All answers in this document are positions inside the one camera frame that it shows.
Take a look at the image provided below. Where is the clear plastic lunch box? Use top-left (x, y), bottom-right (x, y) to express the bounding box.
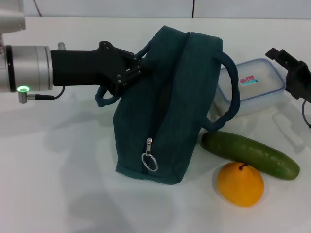
top-left (216, 57), bottom-right (287, 116)

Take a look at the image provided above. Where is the right gripper grey cable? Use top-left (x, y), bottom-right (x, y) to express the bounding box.
top-left (301, 99), bottom-right (311, 128)

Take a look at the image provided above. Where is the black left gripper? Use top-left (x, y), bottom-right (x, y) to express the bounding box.
top-left (50, 41), bottom-right (147, 97)

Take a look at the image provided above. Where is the green cucumber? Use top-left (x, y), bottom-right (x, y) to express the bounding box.
top-left (199, 131), bottom-right (301, 181)

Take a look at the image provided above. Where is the orange yellow pear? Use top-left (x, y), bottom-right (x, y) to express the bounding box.
top-left (216, 162), bottom-right (265, 208)

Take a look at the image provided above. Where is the dark blue fabric bag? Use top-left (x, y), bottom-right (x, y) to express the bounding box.
top-left (94, 24), bottom-right (241, 184)

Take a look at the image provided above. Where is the metal zipper pull with ring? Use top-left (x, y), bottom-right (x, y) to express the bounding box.
top-left (141, 137), bottom-right (159, 172)

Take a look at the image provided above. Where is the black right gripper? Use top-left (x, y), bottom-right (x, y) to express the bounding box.
top-left (265, 48), bottom-right (311, 100)

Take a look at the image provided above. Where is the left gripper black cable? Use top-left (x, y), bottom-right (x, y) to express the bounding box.
top-left (18, 86), bottom-right (66, 104)

